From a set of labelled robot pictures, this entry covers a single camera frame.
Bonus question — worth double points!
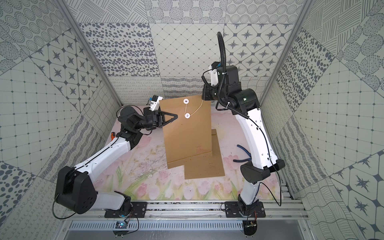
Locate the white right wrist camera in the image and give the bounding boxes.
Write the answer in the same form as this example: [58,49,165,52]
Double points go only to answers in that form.
[209,62,221,87]

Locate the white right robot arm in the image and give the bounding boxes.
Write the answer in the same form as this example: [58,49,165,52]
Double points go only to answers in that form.
[202,62,286,212]

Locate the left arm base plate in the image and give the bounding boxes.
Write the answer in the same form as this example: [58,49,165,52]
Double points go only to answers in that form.
[104,202,148,219]

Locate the aluminium mounting rail frame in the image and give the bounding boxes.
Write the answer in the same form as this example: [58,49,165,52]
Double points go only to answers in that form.
[61,182,310,221]

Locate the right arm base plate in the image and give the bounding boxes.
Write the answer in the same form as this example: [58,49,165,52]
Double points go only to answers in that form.
[224,200,266,218]

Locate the blue handled pliers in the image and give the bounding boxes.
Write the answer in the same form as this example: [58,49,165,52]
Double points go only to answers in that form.
[232,144,252,164]

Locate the white bag string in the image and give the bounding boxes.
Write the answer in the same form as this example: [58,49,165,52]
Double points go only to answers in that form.
[184,98,205,118]

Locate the brown kraft file bag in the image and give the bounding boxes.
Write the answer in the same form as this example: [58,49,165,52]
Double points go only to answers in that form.
[184,129,225,180]
[160,95,213,169]

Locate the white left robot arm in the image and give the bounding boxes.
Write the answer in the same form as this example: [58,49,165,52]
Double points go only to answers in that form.
[54,105,178,218]

